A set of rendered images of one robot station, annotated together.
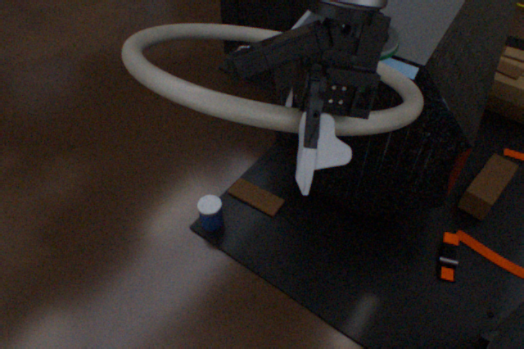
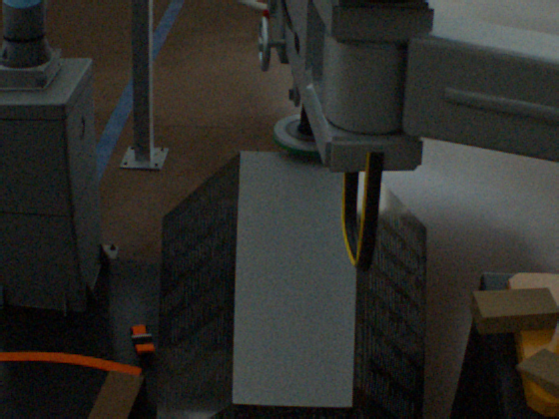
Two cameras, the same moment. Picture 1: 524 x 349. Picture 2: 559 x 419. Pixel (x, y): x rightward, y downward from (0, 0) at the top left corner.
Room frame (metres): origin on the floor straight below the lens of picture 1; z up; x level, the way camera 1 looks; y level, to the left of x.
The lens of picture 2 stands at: (3.10, -1.67, 2.03)
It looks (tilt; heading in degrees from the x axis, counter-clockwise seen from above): 31 degrees down; 146
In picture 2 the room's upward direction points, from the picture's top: 2 degrees clockwise
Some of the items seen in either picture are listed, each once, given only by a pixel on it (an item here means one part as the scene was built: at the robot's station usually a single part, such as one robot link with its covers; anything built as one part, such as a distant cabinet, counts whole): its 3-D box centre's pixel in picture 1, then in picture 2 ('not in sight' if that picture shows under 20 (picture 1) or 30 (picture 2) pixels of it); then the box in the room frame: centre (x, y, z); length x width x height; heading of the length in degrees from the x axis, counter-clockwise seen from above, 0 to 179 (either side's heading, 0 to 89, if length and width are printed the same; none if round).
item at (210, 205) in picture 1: (210, 213); not in sight; (1.07, 0.24, 0.08); 0.10 x 0.10 x 0.13
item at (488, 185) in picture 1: (488, 186); (116, 415); (1.22, -1.00, 0.07); 0.30 x 0.12 x 0.12; 138
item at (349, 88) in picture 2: not in sight; (369, 72); (1.79, -0.59, 1.32); 0.19 x 0.19 x 0.20
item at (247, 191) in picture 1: (255, 197); not in sight; (1.20, 0.05, 0.02); 0.25 x 0.10 x 0.01; 57
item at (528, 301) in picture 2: not in sight; (514, 310); (2.08, -0.33, 0.81); 0.20 x 0.10 x 0.05; 61
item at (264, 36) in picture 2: not in sight; (278, 43); (1.25, -0.46, 1.18); 0.15 x 0.10 x 0.15; 154
